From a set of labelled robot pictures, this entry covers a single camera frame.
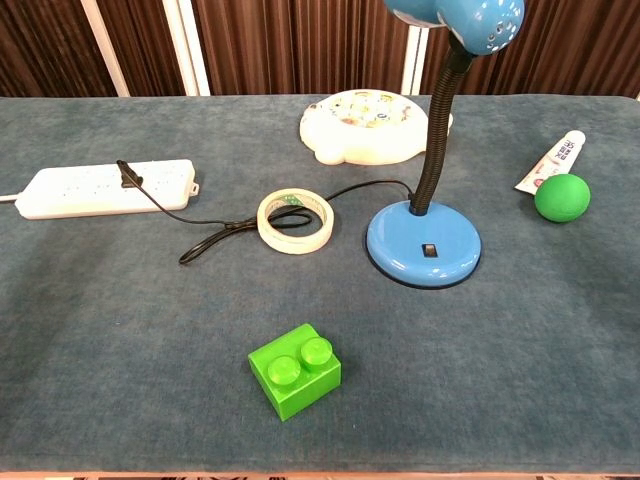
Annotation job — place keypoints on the blue gooseneck desk lamp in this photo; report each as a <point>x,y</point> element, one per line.
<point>400,235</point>

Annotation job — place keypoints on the white tape roll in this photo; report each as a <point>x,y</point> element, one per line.
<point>320,235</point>

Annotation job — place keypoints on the white fishing game toy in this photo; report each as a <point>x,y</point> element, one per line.
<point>380,142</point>

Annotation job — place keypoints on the green two-stud building block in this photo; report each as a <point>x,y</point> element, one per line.
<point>300,395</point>

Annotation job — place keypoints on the blue velvet table cloth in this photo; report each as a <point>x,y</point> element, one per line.
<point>150,325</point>

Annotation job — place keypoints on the white toothpaste tube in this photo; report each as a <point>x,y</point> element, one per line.
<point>550,162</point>

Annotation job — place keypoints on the green ball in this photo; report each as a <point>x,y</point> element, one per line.
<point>562,198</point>

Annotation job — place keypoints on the white power strip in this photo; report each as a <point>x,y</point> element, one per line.
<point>75,192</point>

